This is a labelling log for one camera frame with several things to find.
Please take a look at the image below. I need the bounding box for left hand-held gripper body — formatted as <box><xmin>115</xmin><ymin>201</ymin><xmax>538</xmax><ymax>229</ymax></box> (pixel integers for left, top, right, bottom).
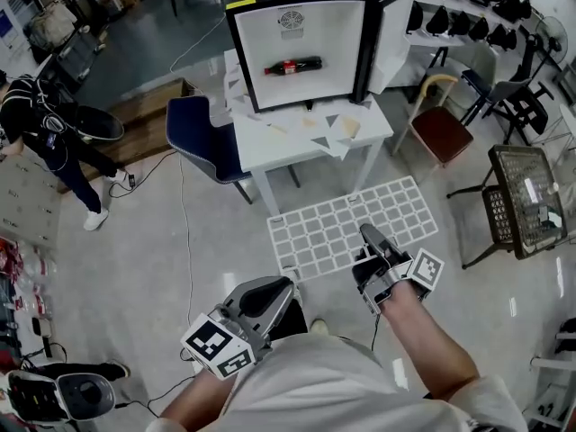
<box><xmin>179</xmin><ymin>275</ymin><xmax>299</xmax><ymax>382</ymax></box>

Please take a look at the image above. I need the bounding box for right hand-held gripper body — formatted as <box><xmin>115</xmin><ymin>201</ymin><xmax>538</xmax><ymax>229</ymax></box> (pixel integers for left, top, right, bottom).
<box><xmin>351</xmin><ymin>222</ymin><xmax>446</xmax><ymax>317</ymax></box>

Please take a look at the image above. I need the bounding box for white wire grid shelf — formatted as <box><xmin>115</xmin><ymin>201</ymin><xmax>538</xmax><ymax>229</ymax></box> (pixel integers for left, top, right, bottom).
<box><xmin>266</xmin><ymin>175</ymin><xmax>440</xmax><ymax>283</ymax></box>

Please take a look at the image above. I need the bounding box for black mini fridge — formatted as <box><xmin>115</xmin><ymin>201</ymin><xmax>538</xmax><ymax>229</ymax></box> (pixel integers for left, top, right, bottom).
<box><xmin>224</xmin><ymin>0</ymin><xmax>416</xmax><ymax>114</ymax></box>

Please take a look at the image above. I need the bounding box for person's right forearm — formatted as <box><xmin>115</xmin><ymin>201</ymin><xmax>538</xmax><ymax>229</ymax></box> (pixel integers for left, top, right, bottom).
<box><xmin>379</xmin><ymin>280</ymin><xmax>481</xmax><ymax>401</ymax></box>

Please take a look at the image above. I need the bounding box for person's left forearm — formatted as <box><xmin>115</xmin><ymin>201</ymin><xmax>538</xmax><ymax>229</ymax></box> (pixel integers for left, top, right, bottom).
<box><xmin>159</xmin><ymin>363</ymin><xmax>239</xmax><ymax>422</ymax></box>

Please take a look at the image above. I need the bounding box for person's black trouser leg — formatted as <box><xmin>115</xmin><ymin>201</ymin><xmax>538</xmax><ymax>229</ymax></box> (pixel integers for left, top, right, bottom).
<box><xmin>268</xmin><ymin>298</ymin><xmax>310</xmax><ymax>342</ymax></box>

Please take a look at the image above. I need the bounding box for person's white shirt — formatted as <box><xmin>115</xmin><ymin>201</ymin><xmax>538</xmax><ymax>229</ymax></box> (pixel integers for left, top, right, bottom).
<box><xmin>146</xmin><ymin>333</ymin><xmax>530</xmax><ymax>432</ymax></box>

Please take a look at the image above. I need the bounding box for wooden chair with brown seat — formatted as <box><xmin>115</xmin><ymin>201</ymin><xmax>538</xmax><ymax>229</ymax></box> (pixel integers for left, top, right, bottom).
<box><xmin>391</xmin><ymin>73</ymin><xmax>475</xmax><ymax>171</ymax></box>

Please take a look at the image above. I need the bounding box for white square table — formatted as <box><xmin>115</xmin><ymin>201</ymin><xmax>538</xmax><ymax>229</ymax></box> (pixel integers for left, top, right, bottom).
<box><xmin>223</xmin><ymin>48</ymin><xmax>395</xmax><ymax>218</ymax></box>

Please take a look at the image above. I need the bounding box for black mesh metal chair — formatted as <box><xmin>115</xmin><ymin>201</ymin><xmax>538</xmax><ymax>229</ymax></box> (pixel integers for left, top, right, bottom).
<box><xmin>446</xmin><ymin>143</ymin><xmax>570</xmax><ymax>271</ymax></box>

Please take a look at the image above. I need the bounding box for triangle patterned table cover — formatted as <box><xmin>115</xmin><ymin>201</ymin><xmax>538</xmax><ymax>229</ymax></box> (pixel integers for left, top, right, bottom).
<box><xmin>223</xmin><ymin>48</ymin><xmax>393</xmax><ymax>161</ymax></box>

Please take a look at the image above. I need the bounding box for grey round shell seat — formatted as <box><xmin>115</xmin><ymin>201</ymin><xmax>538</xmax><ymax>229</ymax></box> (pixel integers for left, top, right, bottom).
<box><xmin>54</xmin><ymin>372</ymin><xmax>117</xmax><ymax>423</ymax></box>
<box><xmin>73</xmin><ymin>104</ymin><xmax>126</xmax><ymax>143</ymax></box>

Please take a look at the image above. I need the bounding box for white metal rack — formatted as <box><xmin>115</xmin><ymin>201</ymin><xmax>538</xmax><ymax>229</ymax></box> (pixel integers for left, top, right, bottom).
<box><xmin>523</xmin><ymin>316</ymin><xmax>576</xmax><ymax>428</ymax></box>

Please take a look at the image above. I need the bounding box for blue padded chair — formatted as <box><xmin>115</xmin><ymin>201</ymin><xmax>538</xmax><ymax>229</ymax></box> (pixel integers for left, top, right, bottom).
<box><xmin>165</xmin><ymin>95</ymin><xmax>254</xmax><ymax>205</ymax></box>

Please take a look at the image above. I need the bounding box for black office chair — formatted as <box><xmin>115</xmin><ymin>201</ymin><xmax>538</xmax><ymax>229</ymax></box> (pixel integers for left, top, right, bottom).
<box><xmin>460</xmin><ymin>33</ymin><xmax>555</xmax><ymax>146</ymax></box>

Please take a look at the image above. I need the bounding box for dark cola bottle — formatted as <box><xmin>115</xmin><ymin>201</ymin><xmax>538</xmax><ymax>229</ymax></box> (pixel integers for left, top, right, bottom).
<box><xmin>263</xmin><ymin>55</ymin><xmax>324</xmax><ymax>78</ymax></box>

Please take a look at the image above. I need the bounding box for brown wooden platform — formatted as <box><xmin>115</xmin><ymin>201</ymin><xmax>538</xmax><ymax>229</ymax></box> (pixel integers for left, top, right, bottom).
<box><xmin>58</xmin><ymin>76</ymin><xmax>197</xmax><ymax>194</ymax></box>

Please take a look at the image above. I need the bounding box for pile of snack packets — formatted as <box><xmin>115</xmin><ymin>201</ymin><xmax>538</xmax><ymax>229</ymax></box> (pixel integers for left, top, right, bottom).
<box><xmin>0</xmin><ymin>235</ymin><xmax>60</xmax><ymax>333</ymax></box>

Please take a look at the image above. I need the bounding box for white storage rack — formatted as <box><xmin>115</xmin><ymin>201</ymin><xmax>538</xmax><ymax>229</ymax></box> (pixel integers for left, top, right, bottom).
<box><xmin>341</xmin><ymin>0</ymin><xmax>548</xmax><ymax>90</ymax></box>

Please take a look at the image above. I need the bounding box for black and white backpack unit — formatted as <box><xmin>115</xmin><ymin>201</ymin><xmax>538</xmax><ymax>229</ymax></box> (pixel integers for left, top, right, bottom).
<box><xmin>4</xmin><ymin>369</ymin><xmax>69</xmax><ymax>424</ymax></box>

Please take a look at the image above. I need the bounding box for beige drawer cabinet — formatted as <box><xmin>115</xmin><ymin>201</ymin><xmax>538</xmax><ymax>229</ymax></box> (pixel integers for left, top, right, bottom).
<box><xmin>0</xmin><ymin>154</ymin><xmax>63</xmax><ymax>248</ymax></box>

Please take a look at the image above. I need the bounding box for row of black headsets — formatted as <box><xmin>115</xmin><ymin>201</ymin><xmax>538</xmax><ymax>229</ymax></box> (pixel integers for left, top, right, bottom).
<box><xmin>406</xmin><ymin>0</ymin><xmax>546</xmax><ymax>52</ymax></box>

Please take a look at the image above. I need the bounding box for black standing fan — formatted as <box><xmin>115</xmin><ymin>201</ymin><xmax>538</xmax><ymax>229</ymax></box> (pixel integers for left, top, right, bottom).
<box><xmin>534</xmin><ymin>15</ymin><xmax>570</xmax><ymax>68</ymax></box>

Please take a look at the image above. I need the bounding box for black wheeled cart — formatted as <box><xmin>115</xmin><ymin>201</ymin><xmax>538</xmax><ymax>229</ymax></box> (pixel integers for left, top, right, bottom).
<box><xmin>52</xmin><ymin>23</ymin><xmax>108</xmax><ymax>86</ymax></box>

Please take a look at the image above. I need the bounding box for beige bag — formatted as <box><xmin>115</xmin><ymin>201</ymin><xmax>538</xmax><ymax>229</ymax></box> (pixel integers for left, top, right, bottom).
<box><xmin>25</xmin><ymin>1</ymin><xmax>78</xmax><ymax>54</ymax></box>

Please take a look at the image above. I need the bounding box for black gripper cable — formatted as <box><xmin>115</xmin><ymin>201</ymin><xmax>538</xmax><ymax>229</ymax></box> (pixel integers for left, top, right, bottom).
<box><xmin>370</xmin><ymin>311</ymin><xmax>383</xmax><ymax>351</ymax></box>

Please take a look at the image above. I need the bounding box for white floor cable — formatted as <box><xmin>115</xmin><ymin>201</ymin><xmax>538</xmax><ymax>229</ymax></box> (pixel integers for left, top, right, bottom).
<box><xmin>168</xmin><ymin>12</ymin><xmax>229</xmax><ymax>338</ymax></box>

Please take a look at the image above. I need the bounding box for black floor cable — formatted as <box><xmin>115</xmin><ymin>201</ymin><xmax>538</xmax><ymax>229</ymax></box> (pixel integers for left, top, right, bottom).
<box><xmin>107</xmin><ymin>148</ymin><xmax>181</xmax><ymax>200</ymax></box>

